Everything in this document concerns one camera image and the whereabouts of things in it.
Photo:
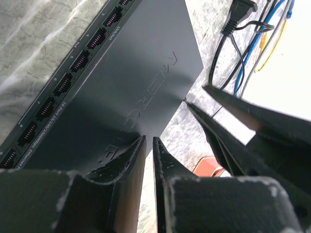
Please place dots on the black network switch box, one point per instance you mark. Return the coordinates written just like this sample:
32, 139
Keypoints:
125, 77

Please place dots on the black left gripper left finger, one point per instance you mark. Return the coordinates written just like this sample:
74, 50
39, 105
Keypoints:
105, 200

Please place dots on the black power adapter with cord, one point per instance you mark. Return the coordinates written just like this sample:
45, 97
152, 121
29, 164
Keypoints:
239, 11

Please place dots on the pink plastic tray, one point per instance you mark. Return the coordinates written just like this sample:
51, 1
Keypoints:
209, 167

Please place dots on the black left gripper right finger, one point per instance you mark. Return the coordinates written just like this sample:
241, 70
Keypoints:
186, 203

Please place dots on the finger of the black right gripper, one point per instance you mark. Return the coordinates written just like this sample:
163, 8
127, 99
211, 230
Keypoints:
264, 121
269, 153

